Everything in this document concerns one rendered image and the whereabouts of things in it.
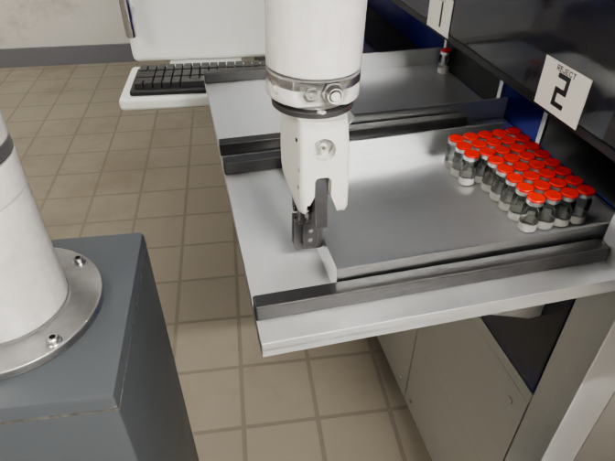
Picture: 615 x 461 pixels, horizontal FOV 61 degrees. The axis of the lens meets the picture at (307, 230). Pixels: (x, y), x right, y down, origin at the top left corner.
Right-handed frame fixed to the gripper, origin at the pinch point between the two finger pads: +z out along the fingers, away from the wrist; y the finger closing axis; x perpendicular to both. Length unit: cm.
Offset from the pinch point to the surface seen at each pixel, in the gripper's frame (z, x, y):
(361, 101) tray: 3.4, -19.4, 39.5
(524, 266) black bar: 2.1, -22.3, -8.2
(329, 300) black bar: 2.8, -0.3, -8.2
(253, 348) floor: 92, 0, 62
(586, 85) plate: -13.0, -32.3, 3.3
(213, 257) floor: 93, 7, 108
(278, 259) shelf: 4.2, 3.1, 0.8
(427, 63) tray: 3, -38, 53
